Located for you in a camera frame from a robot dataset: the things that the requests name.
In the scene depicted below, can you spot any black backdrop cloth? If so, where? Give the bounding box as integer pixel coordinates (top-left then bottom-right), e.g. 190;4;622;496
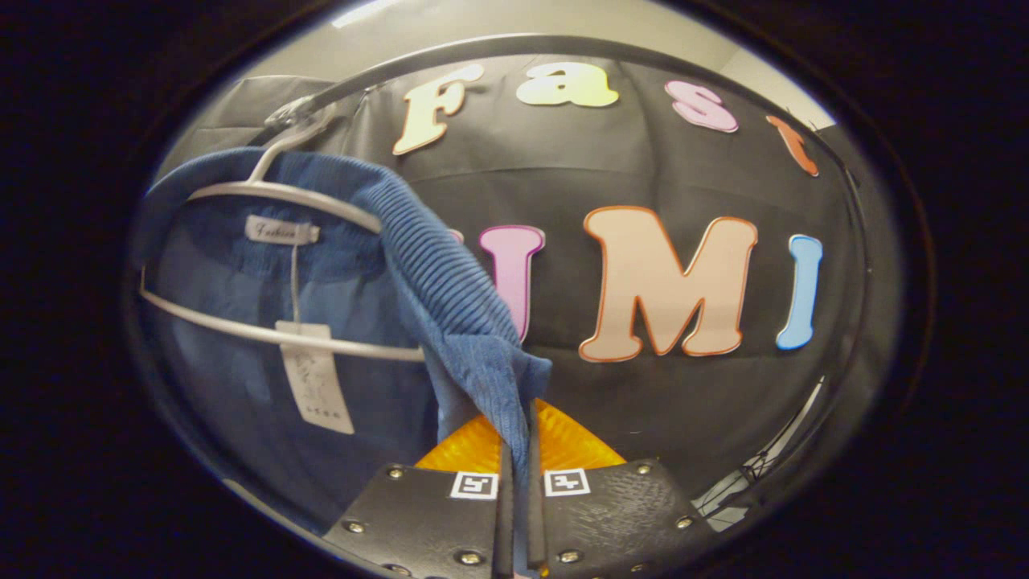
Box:
161;56;893;499

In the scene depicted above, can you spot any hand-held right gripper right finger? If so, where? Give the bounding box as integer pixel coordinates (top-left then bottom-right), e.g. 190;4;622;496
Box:
527;398;716;579

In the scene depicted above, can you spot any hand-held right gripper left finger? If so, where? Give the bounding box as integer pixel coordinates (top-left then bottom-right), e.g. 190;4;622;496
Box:
322;414;515;579

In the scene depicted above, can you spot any black clothes rack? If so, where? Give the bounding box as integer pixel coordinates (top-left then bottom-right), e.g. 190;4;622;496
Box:
265;34;873;387

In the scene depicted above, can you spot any blue corduroy jacket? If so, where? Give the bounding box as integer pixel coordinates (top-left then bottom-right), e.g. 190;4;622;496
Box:
133;147;554;577

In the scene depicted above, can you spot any white hanger with taped hook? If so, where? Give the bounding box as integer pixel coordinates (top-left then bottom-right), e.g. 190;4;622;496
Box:
138;96;427;363

